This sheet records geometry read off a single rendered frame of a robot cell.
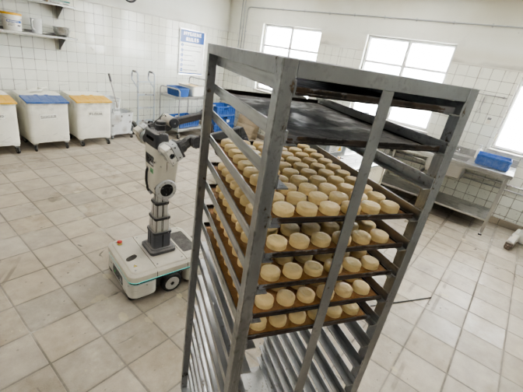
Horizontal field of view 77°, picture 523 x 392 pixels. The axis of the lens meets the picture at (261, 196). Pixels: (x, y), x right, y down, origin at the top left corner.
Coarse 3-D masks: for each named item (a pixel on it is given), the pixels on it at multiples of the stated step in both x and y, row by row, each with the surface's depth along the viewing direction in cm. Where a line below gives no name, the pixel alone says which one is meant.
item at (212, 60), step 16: (208, 48) 108; (208, 64) 108; (208, 80) 110; (208, 96) 113; (208, 112) 115; (208, 128) 117; (208, 144) 120; (192, 240) 138; (192, 256) 139; (192, 272) 143; (192, 288) 146; (192, 304) 150; (192, 320) 155
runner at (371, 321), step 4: (360, 304) 105; (364, 304) 104; (368, 304) 102; (364, 308) 104; (368, 308) 102; (368, 312) 102; (372, 312) 100; (372, 316) 100; (376, 316) 99; (368, 320) 99; (372, 320) 100; (376, 320) 99; (368, 324) 98; (372, 324) 98; (376, 324) 99
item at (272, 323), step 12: (216, 252) 119; (228, 276) 108; (300, 312) 95; (312, 312) 96; (336, 312) 98; (348, 312) 100; (360, 312) 102; (252, 324) 88; (264, 324) 89; (276, 324) 90; (288, 324) 93; (300, 324) 93
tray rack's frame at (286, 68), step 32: (256, 64) 66; (288, 64) 55; (320, 64) 57; (288, 96) 58; (384, 96) 65; (448, 96) 70; (448, 128) 76; (448, 160) 78; (256, 192) 67; (352, 192) 74; (256, 224) 67; (352, 224) 78; (416, 224) 85; (256, 256) 71; (256, 288) 75; (384, 288) 96; (320, 320) 90; (384, 320) 99; (256, 384) 181
